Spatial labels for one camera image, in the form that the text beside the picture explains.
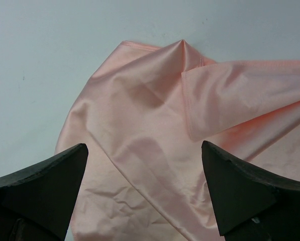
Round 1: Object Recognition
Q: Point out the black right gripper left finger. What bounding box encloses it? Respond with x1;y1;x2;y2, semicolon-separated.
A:
0;144;88;240

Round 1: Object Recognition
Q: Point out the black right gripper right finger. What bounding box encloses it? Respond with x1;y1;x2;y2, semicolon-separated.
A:
202;141;300;241

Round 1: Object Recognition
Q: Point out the pink satin napkin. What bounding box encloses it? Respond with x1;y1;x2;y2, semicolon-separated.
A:
56;40;300;240

